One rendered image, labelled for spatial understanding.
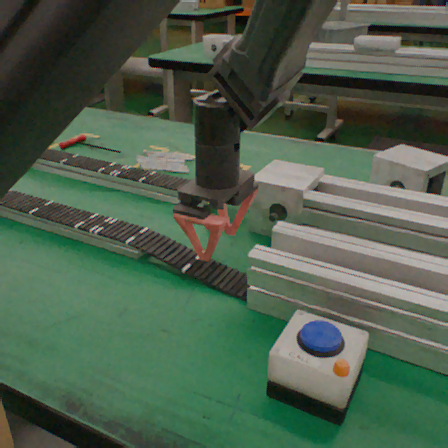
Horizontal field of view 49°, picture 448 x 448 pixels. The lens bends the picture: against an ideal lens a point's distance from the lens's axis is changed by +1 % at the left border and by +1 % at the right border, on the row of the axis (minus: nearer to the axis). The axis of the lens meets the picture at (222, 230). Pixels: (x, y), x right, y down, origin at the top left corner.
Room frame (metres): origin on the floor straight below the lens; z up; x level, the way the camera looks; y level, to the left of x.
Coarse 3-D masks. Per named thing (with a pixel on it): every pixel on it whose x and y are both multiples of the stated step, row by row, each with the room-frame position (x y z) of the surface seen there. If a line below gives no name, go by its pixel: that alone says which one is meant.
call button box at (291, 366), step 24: (288, 336) 0.38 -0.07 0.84; (360, 336) 0.38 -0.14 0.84; (288, 360) 0.35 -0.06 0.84; (312, 360) 0.35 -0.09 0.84; (360, 360) 0.36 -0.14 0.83; (288, 384) 0.35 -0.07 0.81; (312, 384) 0.34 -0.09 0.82; (336, 384) 0.33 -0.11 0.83; (312, 408) 0.34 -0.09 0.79; (336, 408) 0.33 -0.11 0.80
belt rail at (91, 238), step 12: (12, 216) 0.75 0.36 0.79; (24, 216) 0.75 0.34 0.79; (36, 216) 0.72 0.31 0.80; (48, 228) 0.71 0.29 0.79; (60, 228) 0.70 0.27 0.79; (72, 228) 0.69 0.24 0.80; (84, 240) 0.68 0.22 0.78; (96, 240) 0.66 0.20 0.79; (108, 240) 0.65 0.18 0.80; (120, 252) 0.64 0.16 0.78; (132, 252) 0.63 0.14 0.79; (144, 252) 0.64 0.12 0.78
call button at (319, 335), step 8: (320, 320) 0.39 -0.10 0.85; (304, 328) 0.38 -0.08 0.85; (312, 328) 0.38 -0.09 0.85; (320, 328) 0.38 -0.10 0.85; (328, 328) 0.38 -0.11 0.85; (336, 328) 0.38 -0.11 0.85; (304, 336) 0.37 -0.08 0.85; (312, 336) 0.37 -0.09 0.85; (320, 336) 0.37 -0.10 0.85; (328, 336) 0.37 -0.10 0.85; (336, 336) 0.37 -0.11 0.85; (312, 344) 0.36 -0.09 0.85; (320, 344) 0.36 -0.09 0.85; (328, 344) 0.36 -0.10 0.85; (336, 344) 0.36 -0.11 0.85
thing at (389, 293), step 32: (288, 224) 0.58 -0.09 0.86; (256, 256) 0.50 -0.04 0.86; (288, 256) 0.50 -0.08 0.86; (320, 256) 0.53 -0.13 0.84; (352, 256) 0.52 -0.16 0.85; (384, 256) 0.50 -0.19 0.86; (416, 256) 0.50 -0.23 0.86; (256, 288) 0.51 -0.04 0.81; (288, 288) 0.48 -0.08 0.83; (320, 288) 0.47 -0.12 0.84; (352, 288) 0.44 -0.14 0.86; (384, 288) 0.43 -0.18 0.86; (416, 288) 0.43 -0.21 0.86; (288, 320) 0.48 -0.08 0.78; (352, 320) 0.44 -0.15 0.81; (384, 320) 0.42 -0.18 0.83; (416, 320) 0.41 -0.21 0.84; (384, 352) 0.42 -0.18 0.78; (416, 352) 0.41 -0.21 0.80
